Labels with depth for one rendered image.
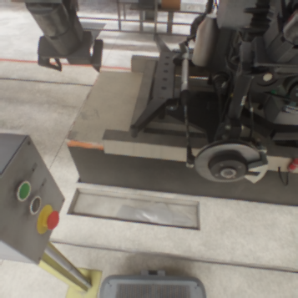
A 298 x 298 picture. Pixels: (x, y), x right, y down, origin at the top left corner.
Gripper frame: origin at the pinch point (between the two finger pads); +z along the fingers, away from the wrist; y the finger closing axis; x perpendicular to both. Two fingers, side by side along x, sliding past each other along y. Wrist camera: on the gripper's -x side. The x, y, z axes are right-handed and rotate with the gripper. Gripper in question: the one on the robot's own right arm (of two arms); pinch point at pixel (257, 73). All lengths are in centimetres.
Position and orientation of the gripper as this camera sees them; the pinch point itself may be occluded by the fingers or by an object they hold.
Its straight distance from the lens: 62.8
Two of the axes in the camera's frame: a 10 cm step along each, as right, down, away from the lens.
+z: -0.1, 1.9, 9.8
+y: -10.0, -0.3, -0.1
